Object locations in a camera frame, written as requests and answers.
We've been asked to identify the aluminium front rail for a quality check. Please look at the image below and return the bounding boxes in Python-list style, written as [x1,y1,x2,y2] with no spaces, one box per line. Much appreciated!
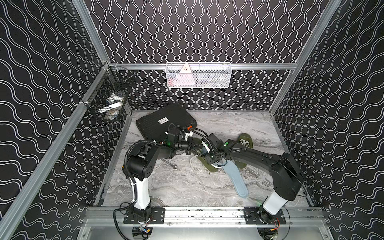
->
[83,207,326,228]

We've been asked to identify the black plastic tool case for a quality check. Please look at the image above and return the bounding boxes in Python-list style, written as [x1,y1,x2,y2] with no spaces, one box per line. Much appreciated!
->
[136,103,198,142]

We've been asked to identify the white wire wall basket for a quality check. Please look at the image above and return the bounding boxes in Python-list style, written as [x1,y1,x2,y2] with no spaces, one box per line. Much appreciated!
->
[165,62,233,89]

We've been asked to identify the white items in black basket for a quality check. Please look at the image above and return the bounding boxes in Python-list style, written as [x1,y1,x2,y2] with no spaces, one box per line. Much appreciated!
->
[97,93,125,120]

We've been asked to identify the right light blue insole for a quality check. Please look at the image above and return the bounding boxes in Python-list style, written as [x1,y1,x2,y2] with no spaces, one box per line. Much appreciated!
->
[223,161,249,199]

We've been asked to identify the green canvas shoe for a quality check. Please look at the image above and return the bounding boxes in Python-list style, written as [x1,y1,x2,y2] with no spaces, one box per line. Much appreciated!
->
[192,138,219,173]
[233,132,254,169]

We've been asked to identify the pink triangular card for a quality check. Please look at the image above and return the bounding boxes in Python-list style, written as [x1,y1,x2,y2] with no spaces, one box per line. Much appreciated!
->
[174,63,196,88]

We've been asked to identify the black wire wall basket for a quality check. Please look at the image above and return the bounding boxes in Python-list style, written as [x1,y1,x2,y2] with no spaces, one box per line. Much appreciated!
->
[85,66,138,122]

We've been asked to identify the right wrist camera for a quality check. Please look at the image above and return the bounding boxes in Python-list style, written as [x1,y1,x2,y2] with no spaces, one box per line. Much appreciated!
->
[201,141,211,155]

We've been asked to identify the silver combination wrench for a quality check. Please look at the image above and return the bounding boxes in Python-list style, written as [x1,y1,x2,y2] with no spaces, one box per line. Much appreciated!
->
[161,159,178,169]

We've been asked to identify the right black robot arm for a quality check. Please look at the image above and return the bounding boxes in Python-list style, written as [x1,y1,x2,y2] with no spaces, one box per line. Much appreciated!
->
[203,134,304,218]

